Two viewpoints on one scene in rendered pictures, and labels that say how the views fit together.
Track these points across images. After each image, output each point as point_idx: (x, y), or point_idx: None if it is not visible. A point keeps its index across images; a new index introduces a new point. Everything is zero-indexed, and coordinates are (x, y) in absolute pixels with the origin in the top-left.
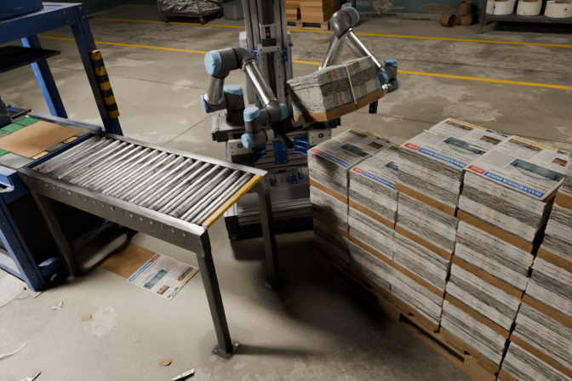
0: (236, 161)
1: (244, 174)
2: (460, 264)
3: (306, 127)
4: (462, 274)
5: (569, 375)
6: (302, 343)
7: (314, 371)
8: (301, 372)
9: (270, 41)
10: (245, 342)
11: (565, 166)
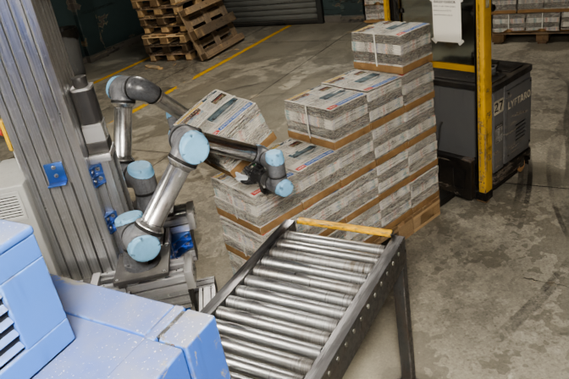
0: (191, 298)
1: (290, 233)
2: (381, 161)
3: (169, 222)
4: (383, 167)
5: (432, 166)
6: (391, 327)
7: (420, 317)
8: (423, 325)
9: (109, 140)
10: (398, 371)
11: (362, 73)
